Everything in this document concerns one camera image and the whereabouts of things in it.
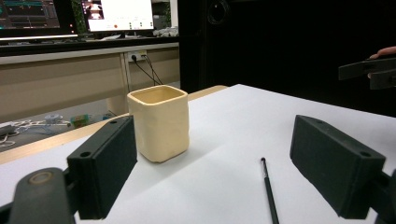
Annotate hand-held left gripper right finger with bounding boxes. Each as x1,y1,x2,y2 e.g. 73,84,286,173
289,114,387,220

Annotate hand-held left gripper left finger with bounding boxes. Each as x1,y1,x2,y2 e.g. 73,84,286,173
66,115,138,220

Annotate cream square cup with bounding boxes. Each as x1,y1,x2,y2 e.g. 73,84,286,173
126,84,191,163

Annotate green box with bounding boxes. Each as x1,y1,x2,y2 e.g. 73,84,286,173
70,114,92,128

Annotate black curtain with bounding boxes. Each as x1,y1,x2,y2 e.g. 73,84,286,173
177,0,396,119

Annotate beige office desk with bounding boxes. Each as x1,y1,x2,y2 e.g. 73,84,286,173
0,36,181,124

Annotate white table sheet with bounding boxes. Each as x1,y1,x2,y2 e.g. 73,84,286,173
0,83,396,224

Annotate white power outlet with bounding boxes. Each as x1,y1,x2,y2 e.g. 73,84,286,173
127,49,149,63

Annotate white clutter pile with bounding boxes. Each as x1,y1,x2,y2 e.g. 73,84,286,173
151,25,180,38

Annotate green plant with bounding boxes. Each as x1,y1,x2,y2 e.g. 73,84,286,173
70,0,89,35

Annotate monitor with white screen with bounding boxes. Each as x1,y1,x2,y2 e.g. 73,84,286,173
80,0,156,39

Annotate monitor with dark screen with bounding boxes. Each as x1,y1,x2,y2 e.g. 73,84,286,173
0,0,79,41

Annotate white cable tangle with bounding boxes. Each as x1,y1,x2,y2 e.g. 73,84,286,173
0,119,73,147

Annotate black power cable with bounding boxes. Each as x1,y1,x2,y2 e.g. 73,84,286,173
132,55,158,87
143,55,164,86

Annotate black cable coil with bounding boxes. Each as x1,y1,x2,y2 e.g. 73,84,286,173
206,0,232,26

